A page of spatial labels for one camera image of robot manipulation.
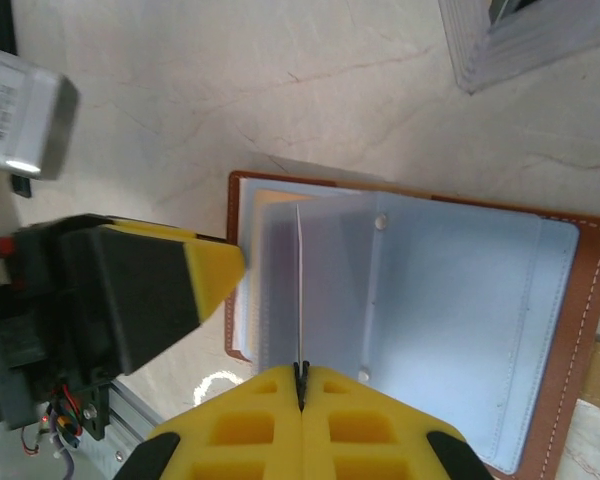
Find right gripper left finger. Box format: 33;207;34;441
112;363;305;480

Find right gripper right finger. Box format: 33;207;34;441
299;364;497;480

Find clear acrylic card stand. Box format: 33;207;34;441
438;0;600;95

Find brown leather card holder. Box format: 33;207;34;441
223;170;600;476

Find aluminium mounting rail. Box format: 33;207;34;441
92;379;181;480

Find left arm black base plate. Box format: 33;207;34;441
72;377;115;444

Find white power adapter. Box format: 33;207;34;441
0;48;81;181

